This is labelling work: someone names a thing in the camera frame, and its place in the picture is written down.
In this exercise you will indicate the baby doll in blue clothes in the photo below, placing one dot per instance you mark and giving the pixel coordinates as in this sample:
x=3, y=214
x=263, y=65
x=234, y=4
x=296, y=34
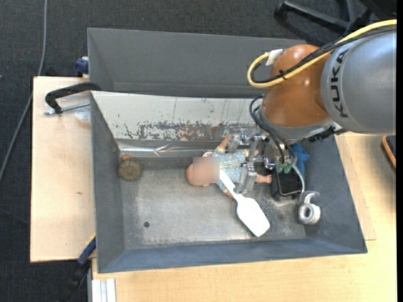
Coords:
x=231, y=167

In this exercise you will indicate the grey metal bin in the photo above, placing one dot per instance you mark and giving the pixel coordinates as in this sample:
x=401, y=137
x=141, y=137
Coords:
x=176, y=206

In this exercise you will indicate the round brown wooden brush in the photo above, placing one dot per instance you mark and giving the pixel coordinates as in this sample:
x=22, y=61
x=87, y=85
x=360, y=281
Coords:
x=129, y=168

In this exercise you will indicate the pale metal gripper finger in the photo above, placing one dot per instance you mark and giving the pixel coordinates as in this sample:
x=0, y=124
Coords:
x=239, y=143
x=248, y=178

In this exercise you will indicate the white plastic spatula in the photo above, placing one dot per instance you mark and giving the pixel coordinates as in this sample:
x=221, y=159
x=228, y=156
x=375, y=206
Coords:
x=252, y=212

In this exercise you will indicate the blue cloth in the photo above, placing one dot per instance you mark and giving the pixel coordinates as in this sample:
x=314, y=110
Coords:
x=300, y=154

